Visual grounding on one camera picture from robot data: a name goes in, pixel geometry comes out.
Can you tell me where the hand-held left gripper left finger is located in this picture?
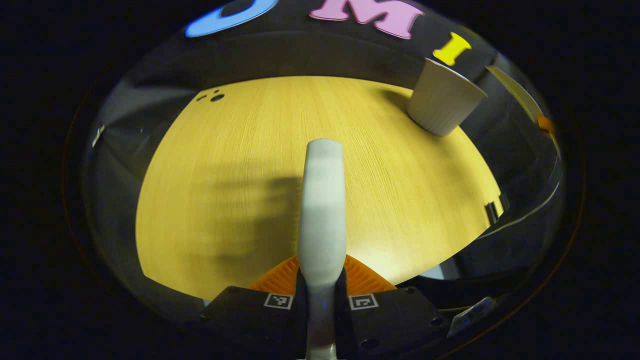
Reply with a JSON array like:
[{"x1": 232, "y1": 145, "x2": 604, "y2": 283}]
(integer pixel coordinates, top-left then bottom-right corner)
[{"x1": 200, "y1": 255, "x2": 309, "y2": 359}]

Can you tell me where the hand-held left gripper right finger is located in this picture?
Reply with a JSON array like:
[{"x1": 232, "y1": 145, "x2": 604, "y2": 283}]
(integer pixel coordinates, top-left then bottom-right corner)
[{"x1": 334, "y1": 254, "x2": 451, "y2": 359}]

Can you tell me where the white ribbed garbage bin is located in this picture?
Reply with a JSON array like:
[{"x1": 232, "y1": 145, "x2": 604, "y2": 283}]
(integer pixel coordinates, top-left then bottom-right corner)
[{"x1": 406, "y1": 57, "x2": 488, "y2": 137}]

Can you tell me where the wooden desktop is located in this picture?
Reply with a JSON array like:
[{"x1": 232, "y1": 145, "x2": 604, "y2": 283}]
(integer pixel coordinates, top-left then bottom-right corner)
[{"x1": 135, "y1": 76, "x2": 503, "y2": 301}]

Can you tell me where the black backdrop cloth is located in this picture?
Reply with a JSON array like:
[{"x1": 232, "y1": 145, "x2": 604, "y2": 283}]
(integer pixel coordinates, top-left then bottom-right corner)
[{"x1": 82, "y1": 0, "x2": 568, "y2": 321}]

